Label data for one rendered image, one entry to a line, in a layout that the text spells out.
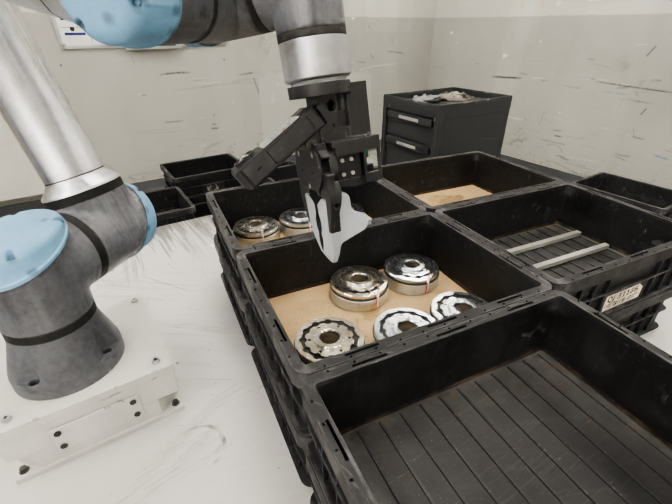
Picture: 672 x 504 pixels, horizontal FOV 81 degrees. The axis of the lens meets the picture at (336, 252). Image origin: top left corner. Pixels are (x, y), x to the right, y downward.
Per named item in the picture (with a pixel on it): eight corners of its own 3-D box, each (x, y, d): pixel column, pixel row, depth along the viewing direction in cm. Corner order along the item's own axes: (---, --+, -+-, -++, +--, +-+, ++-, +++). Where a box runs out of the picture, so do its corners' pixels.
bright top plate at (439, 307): (452, 339, 58) (452, 336, 58) (419, 300, 66) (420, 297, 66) (510, 326, 61) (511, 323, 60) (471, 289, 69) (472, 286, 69)
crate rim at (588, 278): (554, 300, 58) (558, 287, 57) (429, 220, 81) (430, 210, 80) (707, 244, 73) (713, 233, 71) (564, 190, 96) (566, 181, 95)
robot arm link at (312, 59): (292, 36, 38) (267, 50, 45) (300, 87, 40) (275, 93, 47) (360, 31, 41) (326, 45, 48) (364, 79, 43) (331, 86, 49)
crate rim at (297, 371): (297, 394, 43) (296, 378, 42) (235, 264, 67) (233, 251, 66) (554, 300, 58) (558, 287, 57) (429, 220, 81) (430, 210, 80)
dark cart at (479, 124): (420, 257, 246) (439, 105, 201) (375, 230, 279) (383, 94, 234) (484, 233, 275) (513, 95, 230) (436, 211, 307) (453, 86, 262)
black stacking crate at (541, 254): (537, 348, 63) (557, 289, 57) (425, 260, 86) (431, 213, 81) (682, 287, 78) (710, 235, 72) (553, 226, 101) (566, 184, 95)
